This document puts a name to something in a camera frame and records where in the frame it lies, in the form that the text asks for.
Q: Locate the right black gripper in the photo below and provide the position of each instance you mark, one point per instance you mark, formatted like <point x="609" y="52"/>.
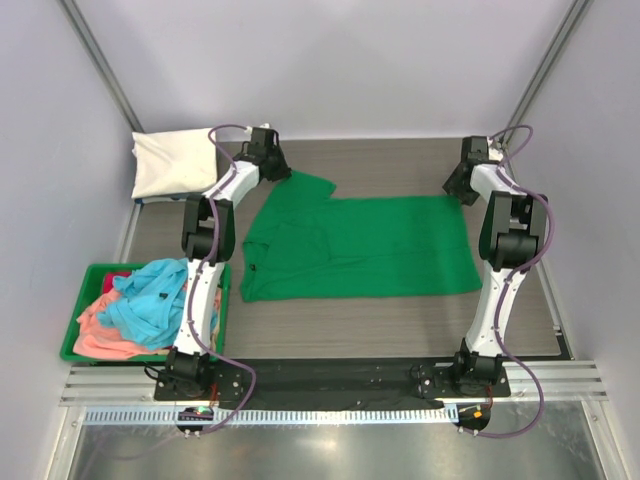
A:
<point x="450" y="186"/>

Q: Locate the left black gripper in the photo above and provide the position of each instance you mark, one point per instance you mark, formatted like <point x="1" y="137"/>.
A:
<point x="285" y="172"/>

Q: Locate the green t shirt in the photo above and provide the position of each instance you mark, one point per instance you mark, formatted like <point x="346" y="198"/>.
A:
<point x="305" y="243"/>

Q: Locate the green plastic tray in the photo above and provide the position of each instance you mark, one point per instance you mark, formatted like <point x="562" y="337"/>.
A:
<point x="85" y="300"/>

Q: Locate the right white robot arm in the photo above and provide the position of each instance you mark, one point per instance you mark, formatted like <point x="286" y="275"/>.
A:
<point x="515" y="234"/>

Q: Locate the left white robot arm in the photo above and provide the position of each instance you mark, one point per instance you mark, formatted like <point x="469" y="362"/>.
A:
<point x="208" y="241"/>

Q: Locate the folded white t shirt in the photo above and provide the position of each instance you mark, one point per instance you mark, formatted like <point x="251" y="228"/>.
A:
<point x="173" y="163"/>

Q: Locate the light blue t shirt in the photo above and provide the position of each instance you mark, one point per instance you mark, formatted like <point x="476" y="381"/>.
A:
<point x="149" y="309"/>

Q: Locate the magenta t shirt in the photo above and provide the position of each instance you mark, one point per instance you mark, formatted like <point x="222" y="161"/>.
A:
<point x="109" y="278"/>

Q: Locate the pink t shirt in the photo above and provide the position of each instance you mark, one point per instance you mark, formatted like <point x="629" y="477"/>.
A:
<point x="139" y="315"/>

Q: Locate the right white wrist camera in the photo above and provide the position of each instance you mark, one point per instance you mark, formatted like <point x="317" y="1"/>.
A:
<point x="496" y="145"/>

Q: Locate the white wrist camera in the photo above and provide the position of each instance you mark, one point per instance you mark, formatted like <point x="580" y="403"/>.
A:
<point x="496" y="145"/>
<point x="249" y="129"/>

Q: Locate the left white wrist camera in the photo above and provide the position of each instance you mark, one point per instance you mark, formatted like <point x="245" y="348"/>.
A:
<point x="249" y="129"/>

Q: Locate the right aluminium frame post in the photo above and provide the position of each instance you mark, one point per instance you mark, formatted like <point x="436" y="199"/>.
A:
<point x="568" y="26"/>

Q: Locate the aluminium frame post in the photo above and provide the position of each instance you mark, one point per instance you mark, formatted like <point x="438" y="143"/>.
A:
<point x="568" y="26"/>
<point x="91" y="46"/>

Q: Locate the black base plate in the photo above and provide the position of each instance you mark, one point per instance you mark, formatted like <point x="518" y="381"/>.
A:
<point x="329" y="384"/>

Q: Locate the left aluminium frame post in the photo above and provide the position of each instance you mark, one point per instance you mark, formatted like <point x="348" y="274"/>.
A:
<point x="91" y="46"/>

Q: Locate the aluminium rail profile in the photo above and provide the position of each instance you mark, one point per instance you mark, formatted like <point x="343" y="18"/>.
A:
<point x="565" y="380"/>

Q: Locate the white slotted cable duct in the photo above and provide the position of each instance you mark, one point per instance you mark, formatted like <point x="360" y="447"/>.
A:
<point x="200" y="416"/>

